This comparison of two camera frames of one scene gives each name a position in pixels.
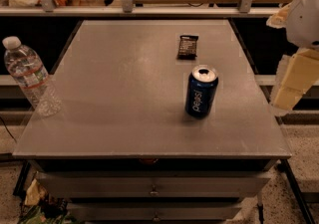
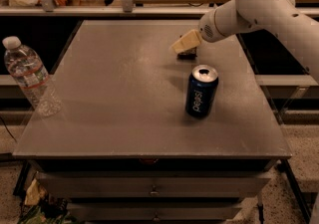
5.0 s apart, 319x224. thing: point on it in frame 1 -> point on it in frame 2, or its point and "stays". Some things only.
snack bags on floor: x=42 y=208 stays
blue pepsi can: x=201 y=87 stays
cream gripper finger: x=302 y=72 -> x=189 y=41
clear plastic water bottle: x=33 y=78 stays
